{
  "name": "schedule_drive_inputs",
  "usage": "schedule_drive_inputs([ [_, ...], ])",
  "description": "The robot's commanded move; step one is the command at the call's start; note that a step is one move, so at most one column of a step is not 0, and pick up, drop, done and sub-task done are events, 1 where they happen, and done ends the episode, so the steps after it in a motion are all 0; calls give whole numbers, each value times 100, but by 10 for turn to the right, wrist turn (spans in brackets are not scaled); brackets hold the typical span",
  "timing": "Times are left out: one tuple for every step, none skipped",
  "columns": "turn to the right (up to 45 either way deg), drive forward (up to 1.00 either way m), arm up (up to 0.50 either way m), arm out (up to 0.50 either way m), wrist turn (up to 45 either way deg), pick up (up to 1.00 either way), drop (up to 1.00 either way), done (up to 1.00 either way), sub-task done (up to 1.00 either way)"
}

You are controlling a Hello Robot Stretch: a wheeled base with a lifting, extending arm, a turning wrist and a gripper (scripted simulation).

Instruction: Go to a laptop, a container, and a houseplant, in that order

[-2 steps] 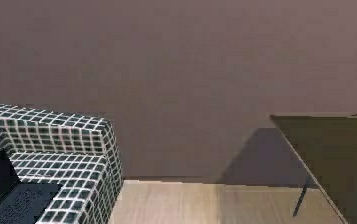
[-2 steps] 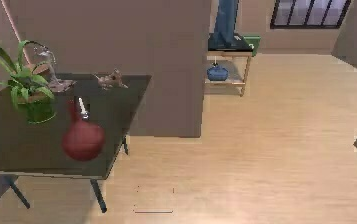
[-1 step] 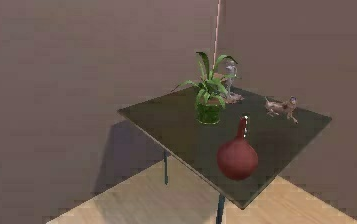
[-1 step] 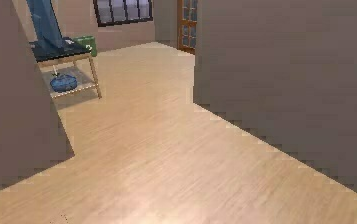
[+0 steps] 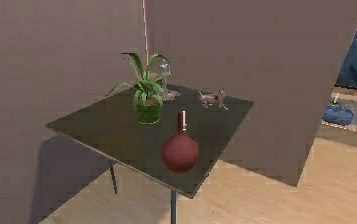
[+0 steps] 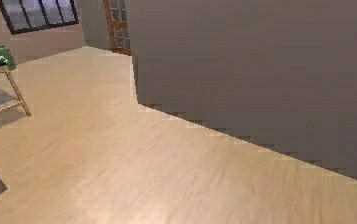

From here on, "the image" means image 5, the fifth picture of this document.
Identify small grey animal figurine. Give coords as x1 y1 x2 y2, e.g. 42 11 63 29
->
198 87 229 111

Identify round red vase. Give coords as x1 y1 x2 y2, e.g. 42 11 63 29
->
160 111 200 174

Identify clear glass sculpture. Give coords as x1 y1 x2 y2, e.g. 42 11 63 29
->
151 55 182 102

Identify dark square table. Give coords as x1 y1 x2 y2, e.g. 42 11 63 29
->
45 83 255 224

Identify blue round object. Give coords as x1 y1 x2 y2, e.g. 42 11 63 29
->
322 103 355 127

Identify green houseplant in green pot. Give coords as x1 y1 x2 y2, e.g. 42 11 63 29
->
105 51 171 126

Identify blue fabric bed cover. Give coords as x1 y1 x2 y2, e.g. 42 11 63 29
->
335 0 357 91

